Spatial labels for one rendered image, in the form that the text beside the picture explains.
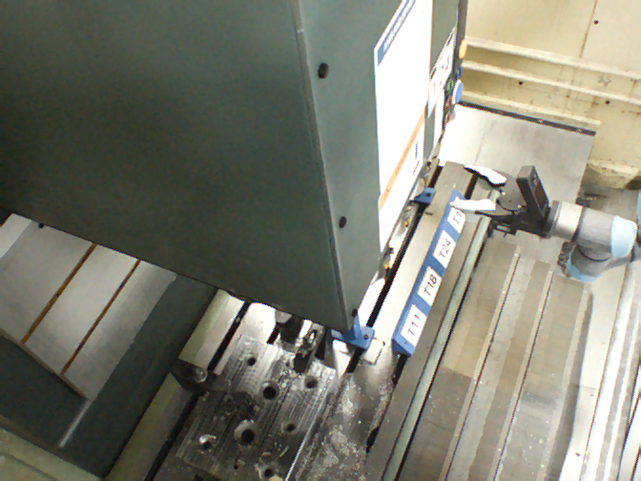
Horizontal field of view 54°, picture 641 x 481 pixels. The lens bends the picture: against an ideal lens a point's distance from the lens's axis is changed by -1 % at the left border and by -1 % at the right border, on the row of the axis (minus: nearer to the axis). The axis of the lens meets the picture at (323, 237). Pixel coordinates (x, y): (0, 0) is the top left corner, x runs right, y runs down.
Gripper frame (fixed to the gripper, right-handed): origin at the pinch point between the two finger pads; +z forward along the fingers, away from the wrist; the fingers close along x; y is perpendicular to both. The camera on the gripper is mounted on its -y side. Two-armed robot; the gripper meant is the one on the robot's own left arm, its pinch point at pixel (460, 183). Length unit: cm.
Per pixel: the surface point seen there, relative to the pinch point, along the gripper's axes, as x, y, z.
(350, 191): -51, -57, 2
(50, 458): -79, 60, 81
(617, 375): -11, 38, -45
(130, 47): -55, -74, 18
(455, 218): 9.3, 25.1, 1.3
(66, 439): -75, 34, 65
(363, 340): -28.5, 28.6, 10.7
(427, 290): -12.6, 25.4, 1.0
